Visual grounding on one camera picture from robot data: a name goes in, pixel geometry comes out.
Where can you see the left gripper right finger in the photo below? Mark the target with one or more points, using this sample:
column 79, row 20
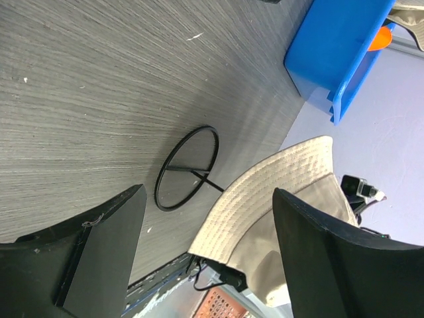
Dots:
column 334, row 269

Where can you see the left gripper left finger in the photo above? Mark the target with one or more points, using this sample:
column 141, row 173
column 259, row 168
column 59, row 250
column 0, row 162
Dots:
column 79, row 267

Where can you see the beige bucket hat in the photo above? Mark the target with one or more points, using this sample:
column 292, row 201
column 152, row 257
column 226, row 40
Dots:
column 239, row 230

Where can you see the black wire hat stand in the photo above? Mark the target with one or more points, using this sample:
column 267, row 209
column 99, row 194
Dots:
column 201, row 174

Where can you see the blue plastic bin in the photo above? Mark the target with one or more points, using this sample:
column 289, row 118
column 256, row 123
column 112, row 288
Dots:
column 329, row 57

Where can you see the orange hat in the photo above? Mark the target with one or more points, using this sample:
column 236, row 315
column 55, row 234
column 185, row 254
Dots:
column 382, row 39

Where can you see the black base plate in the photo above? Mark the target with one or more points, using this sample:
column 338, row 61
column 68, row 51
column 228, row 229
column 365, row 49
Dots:
column 157, row 283

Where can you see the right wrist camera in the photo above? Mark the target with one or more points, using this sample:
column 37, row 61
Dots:
column 360, row 194

